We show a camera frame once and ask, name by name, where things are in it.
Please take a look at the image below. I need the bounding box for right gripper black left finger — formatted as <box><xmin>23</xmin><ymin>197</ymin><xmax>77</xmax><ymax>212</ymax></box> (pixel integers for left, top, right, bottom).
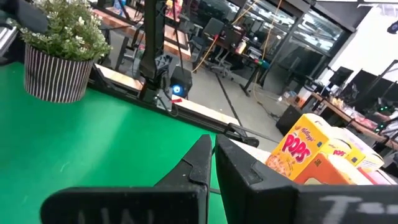
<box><xmin>40</xmin><ymin>134</ymin><xmax>213</xmax><ymax>224</ymax></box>

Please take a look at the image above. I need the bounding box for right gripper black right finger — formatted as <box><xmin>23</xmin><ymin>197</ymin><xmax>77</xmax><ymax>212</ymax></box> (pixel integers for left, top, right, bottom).
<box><xmin>216</xmin><ymin>135</ymin><xmax>398</xmax><ymax>224</ymax></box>

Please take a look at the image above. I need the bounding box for green table mat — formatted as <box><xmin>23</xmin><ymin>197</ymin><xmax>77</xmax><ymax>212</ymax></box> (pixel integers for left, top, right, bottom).
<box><xmin>0</xmin><ymin>62</ymin><xmax>229</xmax><ymax>224</ymax></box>

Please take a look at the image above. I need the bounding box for black box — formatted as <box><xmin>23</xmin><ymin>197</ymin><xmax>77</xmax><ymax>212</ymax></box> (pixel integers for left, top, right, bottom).
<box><xmin>275</xmin><ymin>105</ymin><xmax>307</xmax><ymax>136</ymax></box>

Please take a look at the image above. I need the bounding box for cluttered wooden desk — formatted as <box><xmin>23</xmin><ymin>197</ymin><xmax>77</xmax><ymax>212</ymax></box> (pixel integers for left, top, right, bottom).
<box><xmin>298</xmin><ymin>90</ymin><xmax>398</xmax><ymax>150</ymax></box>

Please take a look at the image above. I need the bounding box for black device with blue light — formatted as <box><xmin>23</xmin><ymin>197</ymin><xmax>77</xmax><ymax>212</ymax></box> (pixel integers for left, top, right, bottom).
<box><xmin>169</xmin><ymin>67</ymin><xmax>193</xmax><ymax>100</ymax></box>

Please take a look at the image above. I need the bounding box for black computer monitor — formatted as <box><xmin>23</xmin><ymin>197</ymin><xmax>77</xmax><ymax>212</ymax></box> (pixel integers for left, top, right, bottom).
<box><xmin>354</xmin><ymin>70</ymin><xmax>398</xmax><ymax>103</ymax></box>
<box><xmin>329</xmin><ymin>65</ymin><xmax>354</xmax><ymax>88</ymax></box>

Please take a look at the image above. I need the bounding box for potted plant in striped pot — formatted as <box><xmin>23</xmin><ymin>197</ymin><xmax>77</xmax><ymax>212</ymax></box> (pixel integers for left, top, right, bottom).
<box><xmin>18</xmin><ymin>0</ymin><xmax>113</xmax><ymax>104</ymax></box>

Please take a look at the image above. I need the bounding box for grey office chair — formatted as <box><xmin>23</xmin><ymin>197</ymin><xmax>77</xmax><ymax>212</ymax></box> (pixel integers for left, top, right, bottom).
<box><xmin>189</xmin><ymin>17</ymin><xmax>237</xmax><ymax>78</ymax></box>

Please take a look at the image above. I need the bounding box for black rounded device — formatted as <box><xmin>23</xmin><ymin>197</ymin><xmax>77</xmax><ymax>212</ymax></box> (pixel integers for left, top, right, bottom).
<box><xmin>0</xmin><ymin>0</ymin><xmax>50</xmax><ymax>34</ymax></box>

